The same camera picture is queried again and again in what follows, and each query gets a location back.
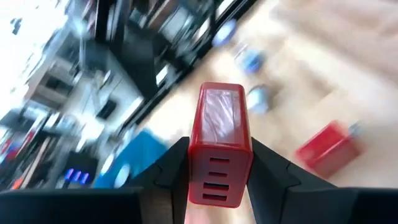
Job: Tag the red four-port charger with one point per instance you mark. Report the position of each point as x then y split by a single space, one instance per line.
220 155

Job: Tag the lavender hourglass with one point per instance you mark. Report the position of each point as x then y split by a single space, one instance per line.
250 60

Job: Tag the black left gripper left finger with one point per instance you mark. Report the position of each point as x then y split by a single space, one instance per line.
169 174

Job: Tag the tall red wall charger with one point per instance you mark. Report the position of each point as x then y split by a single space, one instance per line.
326 152

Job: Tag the blue plastic bin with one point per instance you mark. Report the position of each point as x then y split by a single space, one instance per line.
140 152

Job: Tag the black device with purple lights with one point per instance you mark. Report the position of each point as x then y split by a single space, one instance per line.
84 161

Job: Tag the black aluminium table frame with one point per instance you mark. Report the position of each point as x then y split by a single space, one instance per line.
192 59

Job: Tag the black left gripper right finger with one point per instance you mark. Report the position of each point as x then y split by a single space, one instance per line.
280 193

